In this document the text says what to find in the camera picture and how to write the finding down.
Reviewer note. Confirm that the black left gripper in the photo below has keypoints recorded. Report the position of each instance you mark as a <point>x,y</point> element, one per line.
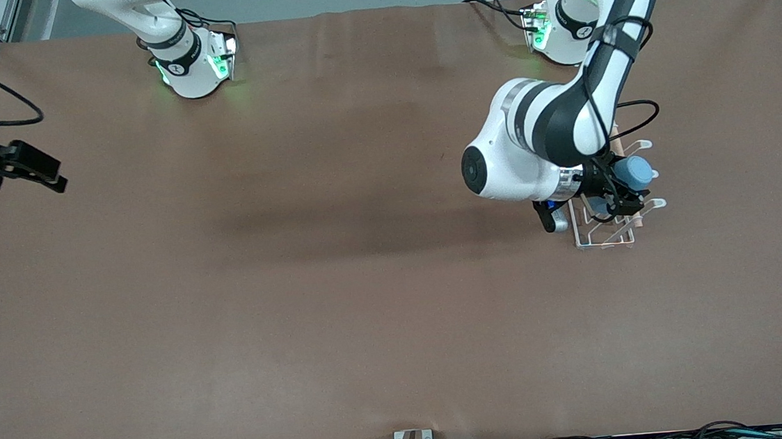
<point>597,180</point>

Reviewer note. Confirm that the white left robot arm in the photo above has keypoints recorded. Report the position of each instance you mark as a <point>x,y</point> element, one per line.
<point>551,123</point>

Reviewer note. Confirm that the blue plastic cup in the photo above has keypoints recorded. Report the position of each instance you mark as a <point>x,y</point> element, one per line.
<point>635,172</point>

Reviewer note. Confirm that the brown table cover sheet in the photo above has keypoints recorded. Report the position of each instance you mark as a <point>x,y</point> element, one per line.
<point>301,324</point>

